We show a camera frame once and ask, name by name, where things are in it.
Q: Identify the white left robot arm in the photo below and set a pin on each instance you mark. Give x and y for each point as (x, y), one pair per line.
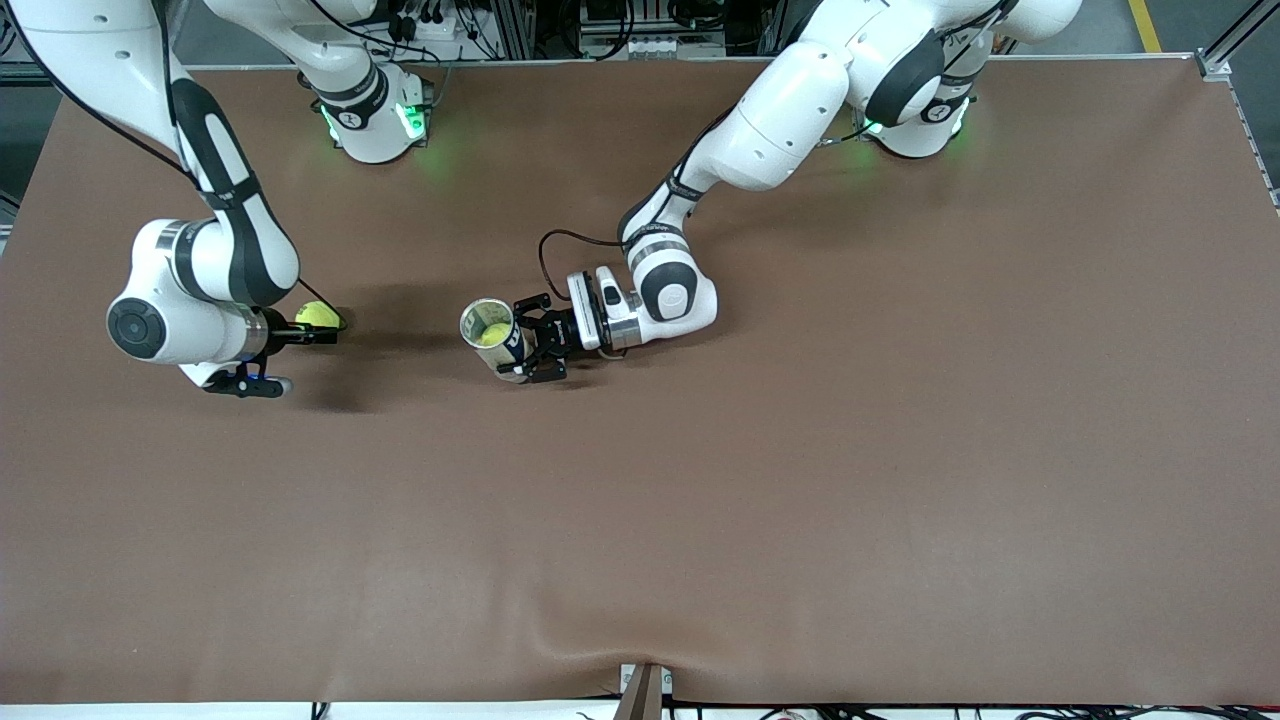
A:
(780, 110)

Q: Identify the aluminium frame post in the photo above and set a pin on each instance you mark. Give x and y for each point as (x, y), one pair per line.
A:
(1240, 35)

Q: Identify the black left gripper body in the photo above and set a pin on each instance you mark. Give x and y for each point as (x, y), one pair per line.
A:
(560, 331)

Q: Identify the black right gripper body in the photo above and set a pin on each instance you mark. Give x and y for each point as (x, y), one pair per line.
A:
(285, 334)

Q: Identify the yellow-green tennis ball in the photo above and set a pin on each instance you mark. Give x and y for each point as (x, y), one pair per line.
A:
(315, 313)
(494, 334)

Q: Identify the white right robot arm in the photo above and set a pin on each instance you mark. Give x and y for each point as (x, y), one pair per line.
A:
(230, 250)

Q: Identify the white power strip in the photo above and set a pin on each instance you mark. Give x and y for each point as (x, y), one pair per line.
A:
(655, 47)
(420, 42)

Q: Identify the blue white tennis ball can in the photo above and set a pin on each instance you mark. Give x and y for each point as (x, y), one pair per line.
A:
(468, 325)

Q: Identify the grey mount bracket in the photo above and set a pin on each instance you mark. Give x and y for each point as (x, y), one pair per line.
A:
(645, 692)

